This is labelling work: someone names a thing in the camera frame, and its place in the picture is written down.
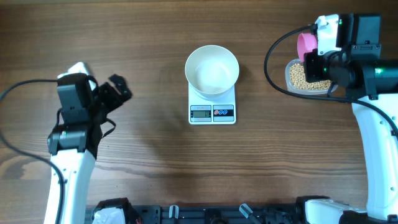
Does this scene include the clear container of soybeans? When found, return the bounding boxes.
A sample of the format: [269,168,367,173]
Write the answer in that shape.
[285,59,331,95]

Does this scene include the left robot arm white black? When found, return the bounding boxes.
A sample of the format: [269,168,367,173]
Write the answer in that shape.
[44,73,132,223]

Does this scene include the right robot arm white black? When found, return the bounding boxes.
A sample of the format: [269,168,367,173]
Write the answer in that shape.
[297,14,397,223]

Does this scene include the white digital kitchen scale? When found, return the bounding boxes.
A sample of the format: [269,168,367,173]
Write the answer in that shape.
[188,84,237,125]

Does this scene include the pink plastic measuring scoop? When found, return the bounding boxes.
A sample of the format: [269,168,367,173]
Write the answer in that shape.
[297,33,318,62]

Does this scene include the white round bowl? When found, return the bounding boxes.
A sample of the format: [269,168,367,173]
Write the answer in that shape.
[185,45,240,98]

